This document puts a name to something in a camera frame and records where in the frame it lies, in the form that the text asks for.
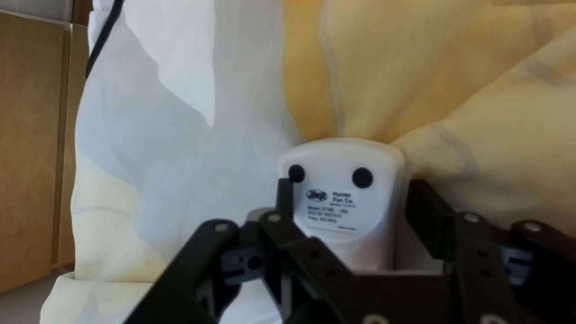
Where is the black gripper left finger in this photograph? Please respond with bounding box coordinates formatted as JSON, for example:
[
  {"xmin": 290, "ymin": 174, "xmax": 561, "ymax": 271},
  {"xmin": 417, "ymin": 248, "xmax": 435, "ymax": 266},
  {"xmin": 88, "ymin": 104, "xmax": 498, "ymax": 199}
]
[{"xmin": 122, "ymin": 177, "xmax": 362, "ymax": 324}]

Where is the brown wooden dresser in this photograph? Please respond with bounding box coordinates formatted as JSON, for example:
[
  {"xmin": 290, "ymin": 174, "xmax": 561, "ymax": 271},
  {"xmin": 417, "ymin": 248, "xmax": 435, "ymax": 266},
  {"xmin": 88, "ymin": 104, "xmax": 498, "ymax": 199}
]
[{"xmin": 0, "ymin": 10, "xmax": 92, "ymax": 294}]

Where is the yellow grey leaf-print duvet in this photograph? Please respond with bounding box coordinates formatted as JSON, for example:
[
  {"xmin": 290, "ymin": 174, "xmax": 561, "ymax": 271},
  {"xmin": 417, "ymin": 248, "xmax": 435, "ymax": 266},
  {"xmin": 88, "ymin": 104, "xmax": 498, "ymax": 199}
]
[{"xmin": 38, "ymin": 0, "xmax": 576, "ymax": 324}]

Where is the thin black cable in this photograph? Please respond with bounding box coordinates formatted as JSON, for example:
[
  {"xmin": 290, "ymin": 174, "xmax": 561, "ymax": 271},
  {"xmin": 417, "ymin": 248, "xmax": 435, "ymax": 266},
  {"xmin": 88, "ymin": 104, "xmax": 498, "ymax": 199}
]
[{"xmin": 84, "ymin": 0, "xmax": 126, "ymax": 78}]

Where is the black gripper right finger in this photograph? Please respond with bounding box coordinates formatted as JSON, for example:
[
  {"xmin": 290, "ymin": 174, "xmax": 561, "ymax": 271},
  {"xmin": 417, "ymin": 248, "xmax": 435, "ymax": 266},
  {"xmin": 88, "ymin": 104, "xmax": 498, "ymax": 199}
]
[{"xmin": 407, "ymin": 177, "xmax": 576, "ymax": 324}]

